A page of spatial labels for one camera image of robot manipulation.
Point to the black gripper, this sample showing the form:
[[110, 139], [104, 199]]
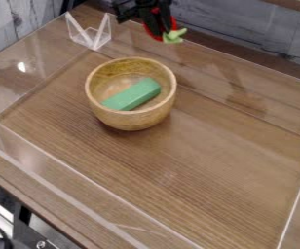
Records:
[[144, 9]]

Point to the red plush strawberry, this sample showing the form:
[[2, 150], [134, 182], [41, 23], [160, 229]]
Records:
[[164, 33]]

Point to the green rectangular block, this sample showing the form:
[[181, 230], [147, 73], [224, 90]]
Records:
[[134, 96]]

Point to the wooden bowl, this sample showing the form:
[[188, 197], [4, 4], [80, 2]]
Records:
[[114, 76]]

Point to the clear acrylic corner bracket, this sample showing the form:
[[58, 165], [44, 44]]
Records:
[[90, 37]]

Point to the clear acrylic tray wall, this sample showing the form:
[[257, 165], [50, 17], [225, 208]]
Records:
[[205, 181]]

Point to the black table leg bracket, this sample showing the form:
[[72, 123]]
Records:
[[34, 232]]

